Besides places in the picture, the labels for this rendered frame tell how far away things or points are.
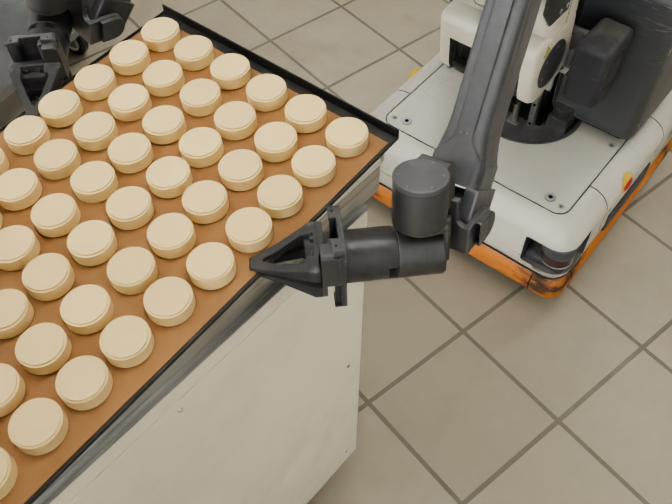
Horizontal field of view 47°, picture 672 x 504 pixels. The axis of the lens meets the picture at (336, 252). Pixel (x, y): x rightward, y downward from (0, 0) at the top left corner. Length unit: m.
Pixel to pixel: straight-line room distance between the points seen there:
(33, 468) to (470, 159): 0.53
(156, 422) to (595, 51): 1.15
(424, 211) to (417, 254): 0.06
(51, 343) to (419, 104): 1.38
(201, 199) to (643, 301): 1.42
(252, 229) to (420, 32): 1.94
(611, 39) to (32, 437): 1.34
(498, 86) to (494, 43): 0.04
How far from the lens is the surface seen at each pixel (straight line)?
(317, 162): 0.88
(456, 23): 1.63
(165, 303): 0.80
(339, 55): 2.60
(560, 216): 1.81
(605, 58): 1.68
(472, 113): 0.85
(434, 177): 0.77
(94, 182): 0.92
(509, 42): 0.85
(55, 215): 0.90
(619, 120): 1.95
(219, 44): 1.08
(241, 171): 0.89
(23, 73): 1.09
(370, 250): 0.80
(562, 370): 1.91
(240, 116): 0.94
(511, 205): 1.81
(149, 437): 0.91
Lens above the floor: 1.60
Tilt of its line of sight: 52 degrees down
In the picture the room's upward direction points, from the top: straight up
